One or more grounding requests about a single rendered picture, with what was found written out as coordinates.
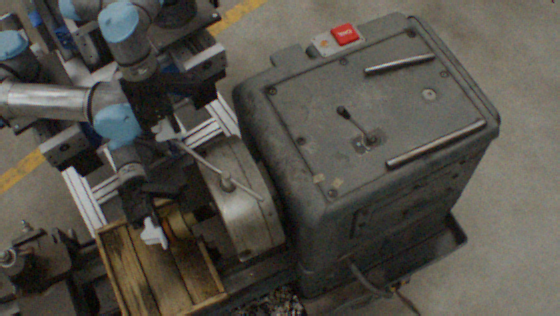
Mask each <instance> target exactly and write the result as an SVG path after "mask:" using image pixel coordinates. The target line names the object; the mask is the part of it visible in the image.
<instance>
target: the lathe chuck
mask: <svg viewBox="0 0 560 316"><path fill-rule="evenodd" d="M194 152H195V153H196V154H200V153H205V154H206V158H205V160H206V161H208V162H210V163H211V164H213V165H214V166H216V167H218V168H219V169H221V170H222V171H223V170H225V169H227V170H229V171H230V172H231V176H232V177H233V178H235V179H236V180H238V181H240V182H241V183H243V185H244V186H246V187H247V188H249V189H251V188H250V186H249V184H248V181H247V178H246V176H245V174H244V172H243V170H242V168H241V166H240V164H239V162H238V161H237V159H236V157H235V155H234V153H233V152H232V150H231V148H230V147H229V144H228V143H227V141H226V140H225V139H221V140H218V141H216V142H214V143H211V145H208V146H206V147H204V148H201V149H199V150H197V151H194ZM193 160H194V162H196V164H197V166H198V168H199V170H200V172H201V174H202V177H203V179H204V180H205V181H206V184H207V186H208V188H209V192H210V194H211V196H212V199H213V201H214V203H215V205H216V207H217V210H218V212H219V214H218V215H220V217H221V219H222V221H223V223H224V225H225V227H226V229H227V232H228V234H229V236H230V238H231V240H232V242H233V244H234V246H235V249H236V252H237V254H236V255H237V257H238V258H240V260H241V261H242V262H244V261H246V260H248V259H250V258H252V257H255V256H257V255H259V254H261V253H263V252H265V251H267V250H269V249H271V248H273V242H272V238H271V235H270V232H269V229H268V226H267V223H266V221H265V218H264V216H263V213H262V211H261V208H260V206H259V204H258V201H257V199H255V198H253V197H252V196H250V195H249V194H247V193H245V192H244V191H242V190H241V189H239V188H238V187H236V186H235V188H234V189H233V190H232V191H230V192H227V191H224V190H223V189H222V185H221V184H222V181H223V180H222V176H220V175H219V174H217V173H216V172H214V171H213V170H211V169H208V168H207V167H206V166H204V165H203V164H201V163H200V162H199V161H195V159H194V158H193ZM246 249H250V251H251V253H250V255H248V256H246V257H245V256H244V257H242V258H241V257H239V255H238V253H239V254H240V253H242V251H243V250H246Z"/></svg>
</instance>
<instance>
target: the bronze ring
mask: <svg viewBox="0 0 560 316"><path fill-rule="evenodd" d="M158 223H159V226H160V228H161V231H162V233H163V234H164V235H165V237H166V238H167V240H168V242H169V243H170V244H174V243H176V242H178V240H180V241H183V240H185V239H186V240H187V239H189V238H192V239H193V238H194V234H193V231H192V228H191V227H193V226H195V225H197V224H199V223H200V222H199V220H198V218H197V216H196V214H195V212H194V211H192V212H190V213H188V214H185V213H184V211H183V210H182V208H181V207H180V206H179V205H178V206H177V208H176V209H174V210H172V211H170V212H168V213H167V216H163V217H161V218H160V219H158Z"/></svg>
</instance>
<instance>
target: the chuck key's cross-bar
mask: <svg viewBox="0 0 560 316"><path fill-rule="evenodd" d="M170 141H171V142H172V143H173V144H175V145H176V146H177V147H179V148H180V149H182V150H183V151H184V152H186V153H187V154H189V155H190V156H191V157H193V158H194V159H196V160H197V161H199V162H200V163H201V164H203V165H204V166H206V167H207V168H208V169H211V170H213V171H214V172H216V173H217V174H219V175H220V176H221V172H222V170H221V169H219V168H218V167H216V166H214V165H213V164H211V163H210V162H208V161H206V160H205V159H203V158H202V157H200V156H199V155H198V154H196V153H195V152H193V151H192V150H191V149H189V148H188V147H186V146H185V145H184V144H182V143H181V142H178V140H177V138H176V139H171V140H170ZM228 181H230V182H231V183H233V184H235V186H236V187H238V188H239V189H241V190H242V191H244V192H245V193H247V194H249V195H250V196H252V197H253V198H255V199H257V200H259V201H261V202H264V201H265V198H264V197H263V196H261V195H259V194H258V193H255V192H254V191H252V190H251V189H249V188H247V187H246V186H244V185H243V183H241V182H240V181H238V180H236V179H235V178H233V177H232V176H231V178H230V179H229V180H228Z"/></svg>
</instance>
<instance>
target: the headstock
mask: <svg viewBox="0 0 560 316"><path fill-rule="evenodd" d="M355 27H356V28H357V29H358V30H359V31H360V32H361V33H362V35H363V36H364V38H365V39H366V42H363V43H361V44H359V45H356V46H352V47H349V48H347V49H345V50H342V51H340V52H337V53H335V54H333V55H330V56H328V57H326V58H322V57H321V55H320V54H319V52H318V51H317V49H316V48H315V46H314V45H313V44H310V45H309V46H308V47H307V48H306V50H305V54H306V55H307V56H308V57H309V59H310V61H309V62H298V61H293V62H291V63H288V64H286V65H284V66H281V67H279V68H277V67H276V66H273V67H271V68H268V69H266V70H264V71H262V72H260V73H258V74H256V75H254V76H252V77H249V78H247V79H246V80H244V81H242V82H240V83H239V84H237V85H236V86H235V87H234V88H233V91H232V99H233V104H234V108H235V113H236V118H237V122H238V127H239V132H240V136H241V140H242V141H243V142H244V144H245V147H246V148H247V150H249V149H253V150H254V151H255V152H256V154H258V155H259V156H260V157H261V159H262V160H263V162H264V163H265V165H266V167H267V169H268V170H269V172H270V174H271V176H272V179H273V181H274V184H275V186H276V189H277V191H278V193H279V196H280V199H281V202H282V205H283V210H284V215H285V219H284V221H282V222H281V224H282V227H283V231H284V233H285V235H286V237H287V239H288V241H289V243H290V245H291V247H292V249H293V251H295V252H294V253H295V254H296V256H297V255H298V256H297V258H298V260H299V262H300V264H301V266H302V267H303V268H304V269H305V270H306V271H308V272H318V271H320V270H322V269H324V268H326V267H328V266H330V265H332V264H333V263H334V262H335V260H336V259H337V257H338V255H339V254H340V253H341V252H343V251H345V250H347V249H349V248H350V247H351V246H353V245H355V244H357V243H359V242H362V241H364V240H366V239H368V238H370V237H372V236H374V235H376V234H378V233H380V232H382V231H384V230H386V229H388V228H390V227H392V226H394V225H396V224H398V223H400V222H402V221H404V220H406V219H407V218H410V217H412V216H414V215H415V214H416V213H418V212H420V211H422V210H424V209H426V208H427V207H429V206H431V205H433V204H435V203H437V202H439V201H441V200H442V199H444V198H446V197H448V196H450V195H452V194H453V193H456V192H458V191H460V190H462V189H463V188H464V187H465V186H466V185H467V184H468V182H469V181H470V179H471V177H472V176H473V173H474V171H475V169H476V168H477V166H478V165H479V164H480V162H481V159H482V158H483V156H484V154H485V153H486V151H487V150H488V146H489V145H490V143H491V142H492V140H494V139H495V138H497V137H499V135H500V128H499V126H500V123H501V118H500V114H499V113H498V111H497V109H496V108H495V107H494V105H493V104H492V103H491V102H490V101H489V98H488V97H487V96H486V95H485V93H484V92H483V91H482V90H481V89H480V86H479V85H478V84H477V83H476V82H475V80H474V79H473V78H472V77H471V76H470V74H469V73H468V71H467V70H466V68H465V67H464V66H463V65H462V64H461V63H460V62H459V61H458V60H457V59H456V58H455V56H454V55H453V53H452V52H451V50H450V49H449V48H448V47H447V46H446V44H445V43H444V42H443V41H442V40H441V38H440V37H439V36H438V35H437V34H436V32H435V31H434V30H433V29H432V28H431V26H430V25H429V24H428V22H427V21H426V19H425V18H423V17H422V16H418V15H414V14H412V15H411V16H409V17H408V18H406V17H405V15H404V14H402V13H400V12H392V13H389V14H387V15H384V16H382V17H380V18H378V17H377V18H376V19H374V20H371V21H369V22H366V23H364V24H362V25H360V24H359V25H357V26H355ZM430 52H433V53H434V54H435V60H433V61H432V60H429V61H425V62H423V63H419V64H415V65H411V66H409V65H408V66H404V67H400V68H397V69H394V70H390V71H386V72H382V73H375V74H371V75H367V76H365V75H364V73H363V67H367V66H371V65H373V66H375V65H379V64H383V63H387V62H390V61H393V60H397V59H401V58H402V59H405V58H408V57H412V56H416V55H419V54H422V53H425V54H426V53H430ZM339 106H343V107H344V108H345V109H346V110H347V111H348V112H349V114H350V115H351V117H352V118H353V119H354V120H355V121H356V122H358V123H359V124H360V125H361V126H362V127H363V128H364V129H365V130H366V131H368V132H369V133H376V135H378V136H379V137H380V139H381V142H380V144H379V145H378V146H376V147H372V146H369V145H368V144H367V142H366V137H367V136H366V135H365V134H364V133H363V132H362V131H360V130H359V129H358V128H357V127H356V126H355V125H354V124H353V123H351V122H350V121H349V120H346V119H344V118H343V117H341V116H340V115H338V114H337V112H336V110H337V108H338V107H339ZM480 119H482V120H484V122H485V124H486V126H485V128H483V129H480V130H476V131H474V132H472V133H470V134H468V135H466V136H464V137H462V138H459V139H457V140H456V141H453V142H451V143H448V144H446V145H445V146H442V147H440V148H438V149H435V150H434V151H431V152H429V153H427V154H424V155H422V156H419V157H418V158H416V159H413V160H411V161H408V162H406V163H404V164H401V165H399V166H398V167H395V168H393V169H390V170H389V169H387V167H386V164H385V162H386V161H387V160H390V159H392V158H395V157H397V156H399V155H401V154H403V153H406V152H408V151H410V150H413V149H415V148H418V147H419V146H421V145H424V144H426V143H429V142H431V141H433V140H435V139H437V138H440V137H442V136H444V135H446V134H448V133H451V132H453V131H455V130H457V129H459V128H462V127H463V126H466V125H470V124H472V123H474V122H477V121H479V120H480ZM242 126H243V127H242ZM303 168H304V169H305V170H306V171H307V172H306V173H305V174H303V173H302V172H300V171H301V170H302V169H303ZM322 173H323V176H324V177H325V180H322V181H319V182H317V183H314V179H313V177H312V176H314V175H317V174H322ZM336 178H339V179H340V180H343V182H342V183H341V184H340V186H339V187H338V188H337V187H336V188H335V186H334V185H332V184H331V183H332V182H333V181H334V180H335V179H336Z"/></svg>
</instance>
